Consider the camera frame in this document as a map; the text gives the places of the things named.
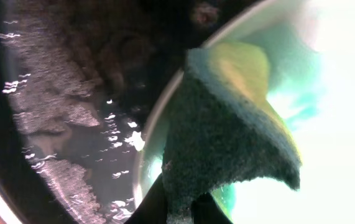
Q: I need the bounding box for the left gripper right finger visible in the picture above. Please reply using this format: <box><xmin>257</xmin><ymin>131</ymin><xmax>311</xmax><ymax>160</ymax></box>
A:
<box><xmin>191</xmin><ymin>192</ymin><xmax>233</xmax><ymax>224</ymax></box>

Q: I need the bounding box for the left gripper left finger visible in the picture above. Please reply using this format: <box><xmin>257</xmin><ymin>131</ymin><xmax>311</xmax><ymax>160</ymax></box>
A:
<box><xmin>124</xmin><ymin>174</ymin><xmax>168</xmax><ymax>224</ymax></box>

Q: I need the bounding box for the yellow green sponge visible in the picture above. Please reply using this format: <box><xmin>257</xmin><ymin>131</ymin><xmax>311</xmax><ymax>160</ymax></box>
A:
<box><xmin>162</xmin><ymin>42</ymin><xmax>302</xmax><ymax>223</ymax></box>

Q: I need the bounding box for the mint plate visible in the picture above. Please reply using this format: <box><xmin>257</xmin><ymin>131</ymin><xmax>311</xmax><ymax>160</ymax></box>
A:
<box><xmin>133</xmin><ymin>0</ymin><xmax>355</xmax><ymax>224</ymax></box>

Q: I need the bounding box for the round black tray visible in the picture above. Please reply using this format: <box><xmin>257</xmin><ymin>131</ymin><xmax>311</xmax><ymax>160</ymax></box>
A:
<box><xmin>0</xmin><ymin>0</ymin><xmax>252</xmax><ymax>223</ymax></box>

